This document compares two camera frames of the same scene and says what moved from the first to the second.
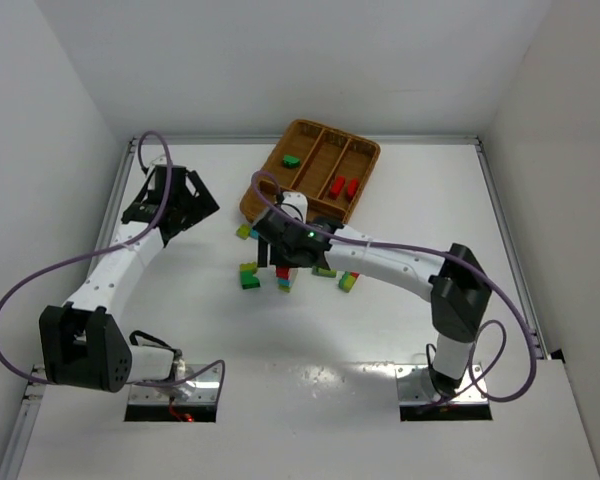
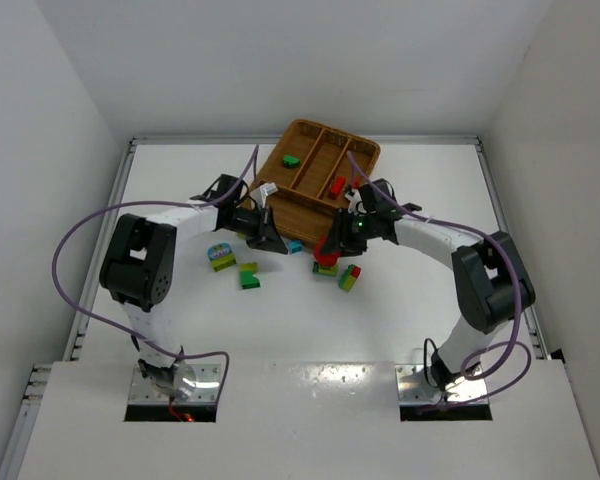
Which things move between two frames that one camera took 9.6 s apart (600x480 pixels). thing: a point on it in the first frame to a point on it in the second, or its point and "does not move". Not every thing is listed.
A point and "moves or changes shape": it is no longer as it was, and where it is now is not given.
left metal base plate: (205, 390) does not move
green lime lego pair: (323, 271) does not move
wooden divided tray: (330, 168) does not move
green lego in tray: (291, 161) does not move
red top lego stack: (283, 272) moves or changes shape
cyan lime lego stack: (284, 285) to (221, 255)
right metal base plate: (415, 385) does not move
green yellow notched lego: (247, 278) does not move
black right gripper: (271, 245) to (341, 232)
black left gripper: (181, 206) to (265, 228)
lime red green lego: (347, 280) does not move
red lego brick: (337, 186) does not move
